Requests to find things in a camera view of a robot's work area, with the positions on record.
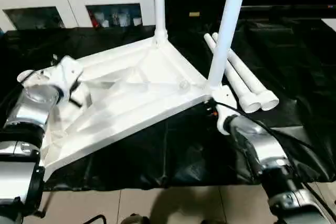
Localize black floor cable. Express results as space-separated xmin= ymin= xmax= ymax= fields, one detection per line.
xmin=79 ymin=214 xmax=109 ymax=224

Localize white flat board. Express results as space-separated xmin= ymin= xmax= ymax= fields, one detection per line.
xmin=322 ymin=18 xmax=336 ymax=31

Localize grey left robot leg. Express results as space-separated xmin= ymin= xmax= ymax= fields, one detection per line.
xmin=120 ymin=213 xmax=151 ymax=224

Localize black work mat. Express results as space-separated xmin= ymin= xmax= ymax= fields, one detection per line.
xmin=0 ymin=18 xmax=336 ymax=190

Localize white glass-door cabinet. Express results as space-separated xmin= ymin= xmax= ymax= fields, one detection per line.
xmin=0 ymin=0 xmax=157 ymax=30

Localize black flat screen panel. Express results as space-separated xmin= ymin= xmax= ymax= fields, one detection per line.
xmin=239 ymin=4 xmax=336 ymax=13

